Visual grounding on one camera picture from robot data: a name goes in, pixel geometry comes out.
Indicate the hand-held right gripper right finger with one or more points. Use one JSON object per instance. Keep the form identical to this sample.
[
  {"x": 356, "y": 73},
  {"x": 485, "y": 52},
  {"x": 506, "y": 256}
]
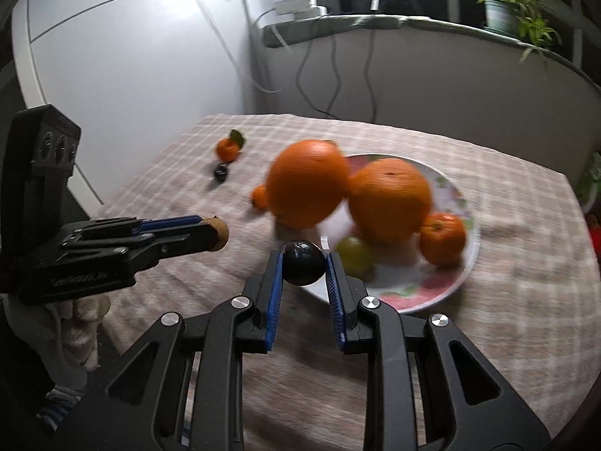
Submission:
[{"x": 334, "y": 300}]

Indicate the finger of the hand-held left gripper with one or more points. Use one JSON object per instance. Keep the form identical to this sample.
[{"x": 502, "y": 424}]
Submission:
[
  {"x": 164, "y": 222},
  {"x": 178, "y": 242}
]

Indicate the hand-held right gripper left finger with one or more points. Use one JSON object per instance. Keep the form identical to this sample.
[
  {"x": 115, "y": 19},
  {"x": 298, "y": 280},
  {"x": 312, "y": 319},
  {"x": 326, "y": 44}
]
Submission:
[{"x": 274, "y": 300}]

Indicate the brown kiwi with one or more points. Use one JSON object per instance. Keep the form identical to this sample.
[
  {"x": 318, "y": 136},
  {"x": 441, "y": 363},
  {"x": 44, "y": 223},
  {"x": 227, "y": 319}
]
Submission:
[{"x": 220, "y": 239}]

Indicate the dark round plum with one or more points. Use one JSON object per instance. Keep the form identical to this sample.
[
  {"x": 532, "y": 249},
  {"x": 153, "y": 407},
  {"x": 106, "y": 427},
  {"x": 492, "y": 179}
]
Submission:
[{"x": 304, "y": 263}]

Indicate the green round fruit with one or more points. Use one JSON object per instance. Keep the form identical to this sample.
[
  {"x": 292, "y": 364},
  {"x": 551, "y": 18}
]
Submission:
[{"x": 355, "y": 250}]

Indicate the white floral plate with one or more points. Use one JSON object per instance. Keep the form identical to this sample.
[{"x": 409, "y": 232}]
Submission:
[{"x": 422, "y": 291}]

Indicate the large bumpy orange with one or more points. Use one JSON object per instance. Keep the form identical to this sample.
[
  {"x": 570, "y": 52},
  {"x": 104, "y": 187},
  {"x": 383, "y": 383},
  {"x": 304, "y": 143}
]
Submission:
[{"x": 389, "y": 202}]

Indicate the large smooth orange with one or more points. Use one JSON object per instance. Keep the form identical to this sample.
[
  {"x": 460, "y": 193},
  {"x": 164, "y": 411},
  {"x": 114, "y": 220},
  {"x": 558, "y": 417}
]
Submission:
[{"x": 305, "y": 183}]

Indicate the person's left hand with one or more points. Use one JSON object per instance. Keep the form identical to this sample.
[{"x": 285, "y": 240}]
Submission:
[{"x": 80, "y": 333}]

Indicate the small dark round fruit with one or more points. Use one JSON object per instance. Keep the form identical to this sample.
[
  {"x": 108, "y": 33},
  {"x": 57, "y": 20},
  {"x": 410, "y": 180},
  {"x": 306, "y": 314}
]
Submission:
[{"x": 221, "y": 172}]

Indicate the tiny orange kumquat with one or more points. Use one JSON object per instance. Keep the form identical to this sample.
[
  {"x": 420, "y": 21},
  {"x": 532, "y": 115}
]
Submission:
[{"x": 259, "y": 198}]

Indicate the small mandarin with leaf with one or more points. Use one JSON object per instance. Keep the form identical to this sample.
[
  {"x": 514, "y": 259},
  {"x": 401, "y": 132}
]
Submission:
[{"x": 227, "y": 150}]

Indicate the white refrigerator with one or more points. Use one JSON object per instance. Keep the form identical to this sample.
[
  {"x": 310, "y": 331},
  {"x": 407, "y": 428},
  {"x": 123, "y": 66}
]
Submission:
[{"x": 141, "y": 80}]

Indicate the checked tablecloth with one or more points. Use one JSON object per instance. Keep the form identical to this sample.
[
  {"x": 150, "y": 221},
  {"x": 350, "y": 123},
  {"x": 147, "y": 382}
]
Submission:
[{"x": 493, "y": 338}]

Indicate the white power strip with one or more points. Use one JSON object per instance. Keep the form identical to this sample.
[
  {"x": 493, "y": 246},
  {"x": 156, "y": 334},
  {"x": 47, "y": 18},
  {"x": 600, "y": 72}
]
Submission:
[{"x": 293, "y": 5}]

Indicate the red box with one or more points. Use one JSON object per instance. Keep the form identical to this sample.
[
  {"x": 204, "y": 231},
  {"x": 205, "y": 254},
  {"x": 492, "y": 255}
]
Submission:
[{"x": 595, "y": 235}]

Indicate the green patterned bag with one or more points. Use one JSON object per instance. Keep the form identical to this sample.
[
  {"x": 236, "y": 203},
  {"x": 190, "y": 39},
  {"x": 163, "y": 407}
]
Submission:
[{"x": 592, "y": 181}]

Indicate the grey windowsill cover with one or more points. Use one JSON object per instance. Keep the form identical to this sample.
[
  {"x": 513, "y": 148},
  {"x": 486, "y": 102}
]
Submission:
[{"x": 422, "y": 26}]

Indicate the potted spider plant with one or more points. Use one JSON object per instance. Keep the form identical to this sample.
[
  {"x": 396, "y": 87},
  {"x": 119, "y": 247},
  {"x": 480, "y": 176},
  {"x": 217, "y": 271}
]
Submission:
[{"x": 500, "y": 14}]

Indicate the white window frame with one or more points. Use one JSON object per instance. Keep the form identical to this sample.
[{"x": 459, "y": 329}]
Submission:
[{"x": 575, "y": 19}]

